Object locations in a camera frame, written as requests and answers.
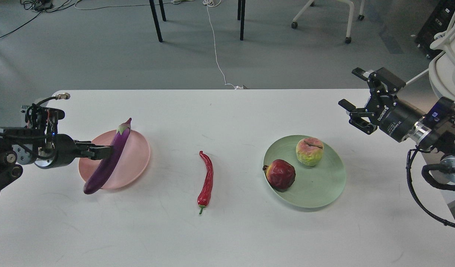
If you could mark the red pomegranate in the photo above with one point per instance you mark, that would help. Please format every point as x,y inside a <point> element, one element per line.
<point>280,174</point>

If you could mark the green red apple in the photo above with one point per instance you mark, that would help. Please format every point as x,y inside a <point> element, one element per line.
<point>309,151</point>

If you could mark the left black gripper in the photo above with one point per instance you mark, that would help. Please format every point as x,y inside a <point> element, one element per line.
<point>66,150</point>

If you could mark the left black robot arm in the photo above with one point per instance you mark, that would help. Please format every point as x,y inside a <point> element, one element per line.
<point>39,143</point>

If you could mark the purple eggplant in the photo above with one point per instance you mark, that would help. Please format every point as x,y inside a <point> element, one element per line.
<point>107,166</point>

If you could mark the black box on floor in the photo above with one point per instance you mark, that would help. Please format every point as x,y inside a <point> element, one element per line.
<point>438,21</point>

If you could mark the white office chair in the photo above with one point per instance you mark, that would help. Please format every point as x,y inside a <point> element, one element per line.
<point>441,69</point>

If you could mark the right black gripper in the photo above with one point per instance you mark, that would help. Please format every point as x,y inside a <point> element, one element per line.
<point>392,116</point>

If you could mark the green plate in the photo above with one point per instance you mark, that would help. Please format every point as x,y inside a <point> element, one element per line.
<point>314,186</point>

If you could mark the red chili pepper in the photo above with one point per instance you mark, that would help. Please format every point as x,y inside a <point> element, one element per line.
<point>204,197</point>

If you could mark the white chair base with wheels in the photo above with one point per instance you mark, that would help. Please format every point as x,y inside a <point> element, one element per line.
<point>336,12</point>

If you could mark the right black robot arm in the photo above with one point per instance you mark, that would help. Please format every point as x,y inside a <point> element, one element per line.
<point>434,130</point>

